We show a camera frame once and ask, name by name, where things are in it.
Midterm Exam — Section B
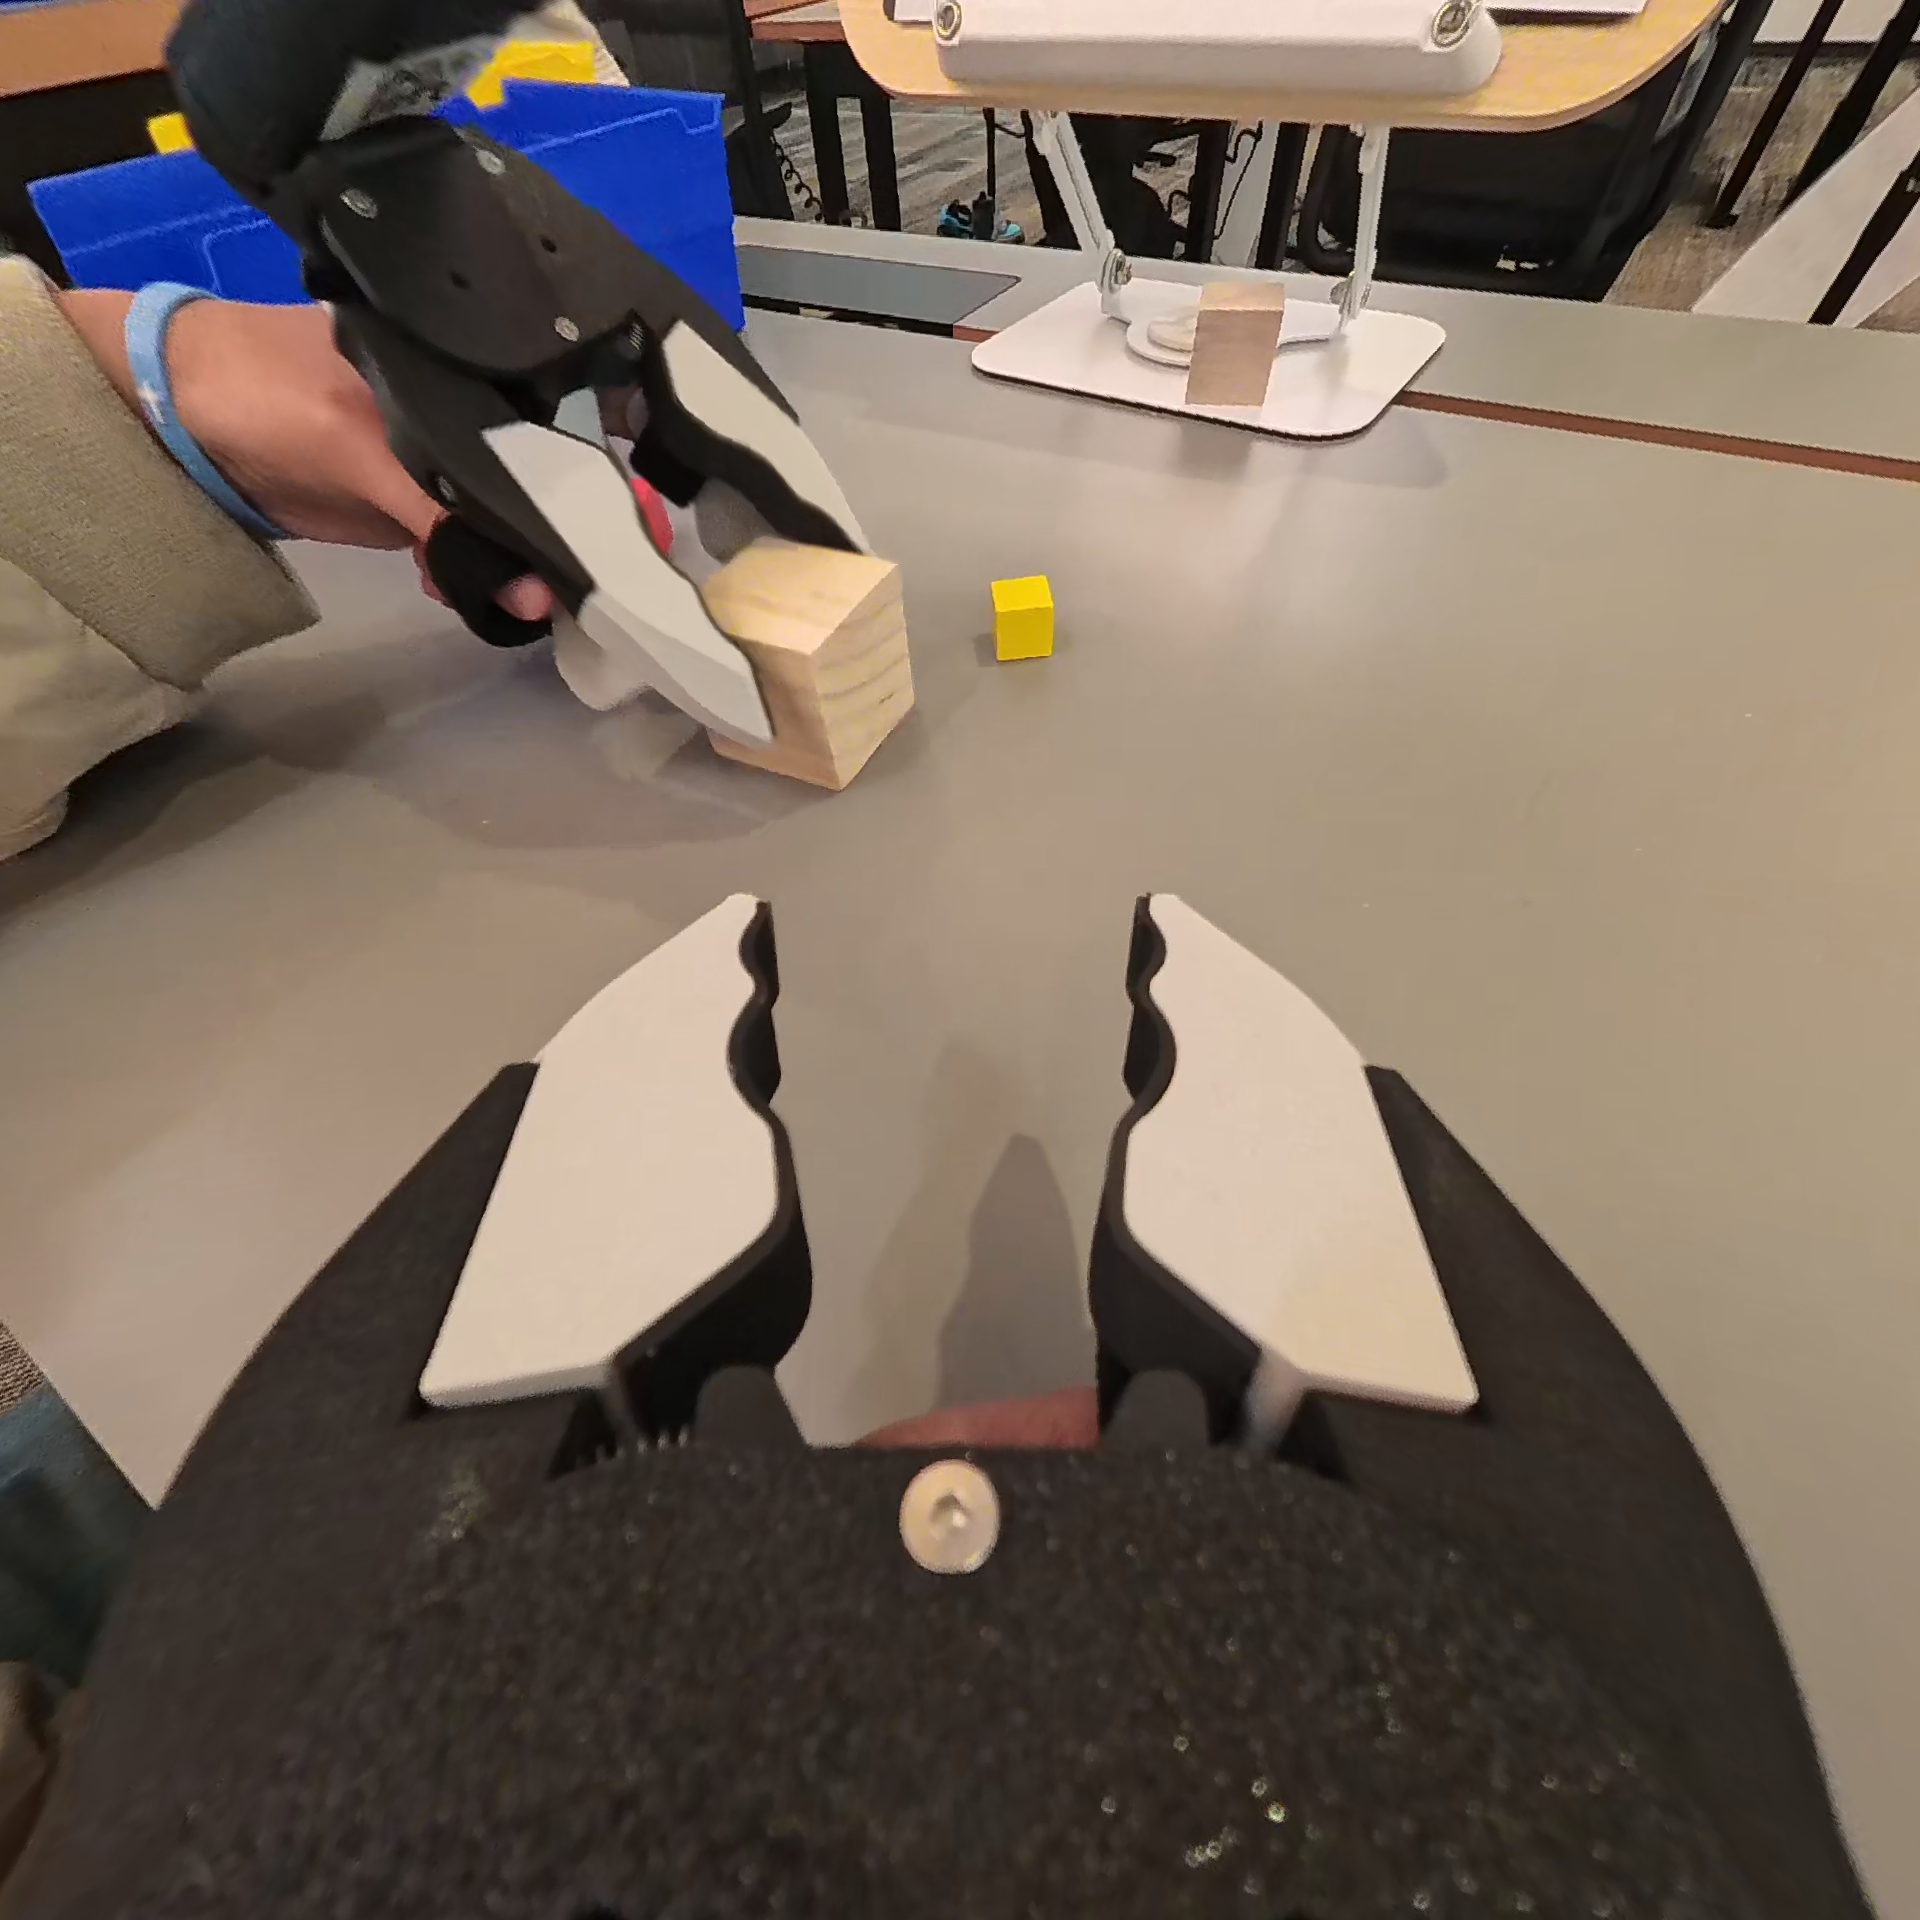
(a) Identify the black office chair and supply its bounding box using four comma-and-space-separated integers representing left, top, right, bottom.
1201, 105, 1728, 303

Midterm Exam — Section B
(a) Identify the blue wristband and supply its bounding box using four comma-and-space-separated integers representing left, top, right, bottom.
123, 280, 302, 550

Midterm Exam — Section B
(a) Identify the medium wooden cube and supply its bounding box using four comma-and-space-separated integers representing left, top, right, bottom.
1185, 287, 1289, 415

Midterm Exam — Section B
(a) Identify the yellow plastic bin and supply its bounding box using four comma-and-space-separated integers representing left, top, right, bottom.
144, 37, 601, 159

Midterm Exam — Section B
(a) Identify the white folding stand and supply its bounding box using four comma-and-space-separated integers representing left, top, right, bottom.
925, 0, 1508, 445

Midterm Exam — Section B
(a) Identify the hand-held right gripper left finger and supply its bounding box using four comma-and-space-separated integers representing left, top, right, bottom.
418, 897, 817, 1417

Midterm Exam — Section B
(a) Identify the wooden display board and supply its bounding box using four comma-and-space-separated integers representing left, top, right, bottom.
834, 0, 1738, 135

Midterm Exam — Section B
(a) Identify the large wooden cube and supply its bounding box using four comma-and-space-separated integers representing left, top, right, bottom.
697, 545, 917, 794

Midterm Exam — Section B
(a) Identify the person's left hand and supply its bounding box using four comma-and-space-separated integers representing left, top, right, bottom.
187, 295, 568, 634

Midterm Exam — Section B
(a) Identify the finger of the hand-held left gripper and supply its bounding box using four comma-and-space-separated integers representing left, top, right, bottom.
657, 315, 877, 567
476, 421, 782, 752

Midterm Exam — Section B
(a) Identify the white slanted panel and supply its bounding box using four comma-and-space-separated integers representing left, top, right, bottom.
1697, 105, 1920, 327

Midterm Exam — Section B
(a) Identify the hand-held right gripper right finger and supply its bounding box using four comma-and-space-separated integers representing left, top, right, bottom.
1090, 891, 1482, 1425

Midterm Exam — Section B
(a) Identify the blue plastic bin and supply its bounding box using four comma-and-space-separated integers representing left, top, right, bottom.
26, 86, 746, 331

